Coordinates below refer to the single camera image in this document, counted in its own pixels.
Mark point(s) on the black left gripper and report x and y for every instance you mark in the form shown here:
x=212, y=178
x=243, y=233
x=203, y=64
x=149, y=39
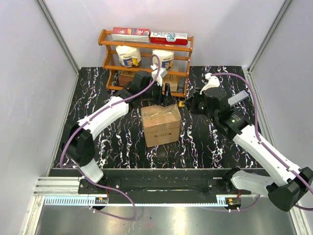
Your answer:
x=167, y=100

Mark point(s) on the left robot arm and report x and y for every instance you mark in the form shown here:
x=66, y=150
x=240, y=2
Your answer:
x=78, y=141

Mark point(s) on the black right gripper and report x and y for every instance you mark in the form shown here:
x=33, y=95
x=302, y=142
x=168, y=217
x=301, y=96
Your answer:
x=191, y=103

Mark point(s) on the brown cardboard express box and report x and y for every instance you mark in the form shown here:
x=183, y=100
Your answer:
x=161, y=125

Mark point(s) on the orange wooden shelf rack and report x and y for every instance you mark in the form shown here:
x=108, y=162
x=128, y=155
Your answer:
x=182, y=59

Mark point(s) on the grey toothpaste box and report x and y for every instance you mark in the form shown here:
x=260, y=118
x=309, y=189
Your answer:
x=237, y=98

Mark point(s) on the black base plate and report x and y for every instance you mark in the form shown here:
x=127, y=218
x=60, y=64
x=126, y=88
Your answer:
x=161, y=186

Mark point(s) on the red white toothpaste box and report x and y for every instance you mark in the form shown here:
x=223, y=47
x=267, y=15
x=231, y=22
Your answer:
x=169, y=38

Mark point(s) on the toilet paper roll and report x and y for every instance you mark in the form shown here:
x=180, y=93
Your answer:
x=128, y=56
x=166, y=57

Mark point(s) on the left toilet paper roll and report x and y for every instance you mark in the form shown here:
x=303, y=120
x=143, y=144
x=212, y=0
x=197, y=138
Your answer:
x=128, y=56

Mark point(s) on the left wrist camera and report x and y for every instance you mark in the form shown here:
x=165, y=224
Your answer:
x=158, y=74

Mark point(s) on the right toilet paper roll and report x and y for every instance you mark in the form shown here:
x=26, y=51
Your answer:
x=166, y=57

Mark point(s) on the right beige sponge pack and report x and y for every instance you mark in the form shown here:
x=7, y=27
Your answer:
x=172, y=80

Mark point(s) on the red silver toothpaste box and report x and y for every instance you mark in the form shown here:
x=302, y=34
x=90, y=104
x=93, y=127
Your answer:
x=138, y=35

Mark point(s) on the brown scouring pad pack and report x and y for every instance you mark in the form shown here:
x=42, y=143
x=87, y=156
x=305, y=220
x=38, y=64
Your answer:
x=125, y=77

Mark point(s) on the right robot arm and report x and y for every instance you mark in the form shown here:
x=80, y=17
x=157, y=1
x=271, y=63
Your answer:
x=286, y=184

